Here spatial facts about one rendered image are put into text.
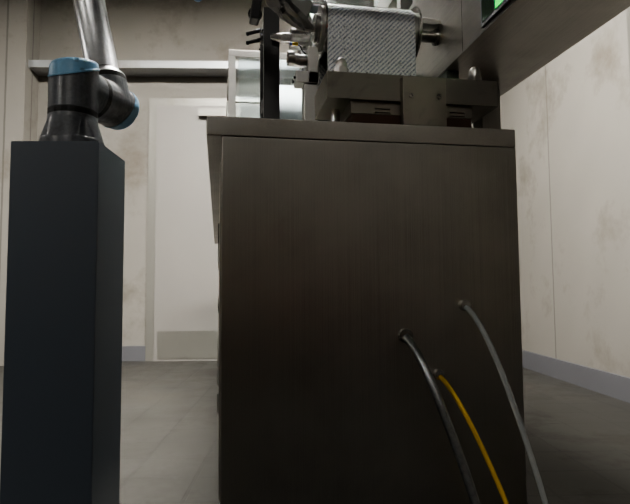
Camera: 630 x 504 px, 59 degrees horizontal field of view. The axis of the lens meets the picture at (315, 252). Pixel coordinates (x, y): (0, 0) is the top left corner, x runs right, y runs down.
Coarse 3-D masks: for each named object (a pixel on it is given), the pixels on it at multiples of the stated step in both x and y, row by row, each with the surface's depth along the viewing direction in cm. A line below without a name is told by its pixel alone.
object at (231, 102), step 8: (232, 56) 243; (240, 56) 243; (248, 56) 244; (256, 56) 244; (280, 56) 246; (232, 64) 242; (232, 72) 242; (232, 80) 242; (232, 88) 242; (232, 96) 241; (232, 104) 241; (232, 112) 241
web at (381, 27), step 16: (336, 16) 144; (352, 16) 145; (368, 16) 146; (384, 16) 146; (400, 16) 147; (336, 32) 144; (352, 32) 144; (368, 32) 145; (384, 32) 146; (400, 32) 147; (320, 64) 154; (320, 80) 156
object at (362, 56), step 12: (336, 48) 143; (348, 48) 144; (360, 48) 144; (372, 48) 145; (384, 48) 146; (396, 48) 146; (408, 48) 147; (336, 60) 143; (348, 60) 144; (360, 60) 144; (372, 60) 145; (384, 60) 145; (396, 60) 146; (408, 60) 146; (360, 72) 144; (372, 72) 145; (384, 72) 145; (396, 72) 146; (408, 72) 146
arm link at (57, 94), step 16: (64, 64) 134; (80, 64) 135; (96, 64) 140; (48, 80) 136; (64, 80) 134; (80, 80) 135; (96, 80) 139; (48, 96) 136; (64, 96) 134; (80, 96) 135; (96, 96) 139; (112, 96) 145
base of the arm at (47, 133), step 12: (48, 108) 135; (60, 108) 133; (72, 108) 134; (84, 108) 135; (48, 120) 134; (60, 120) 133; (72, 120) 133; (84, 120) 135; (96, 120) 139; (48, 132) 132; (60, 132) 131; (72, 132) 132; (84, 132) 135; (96, 132) 137
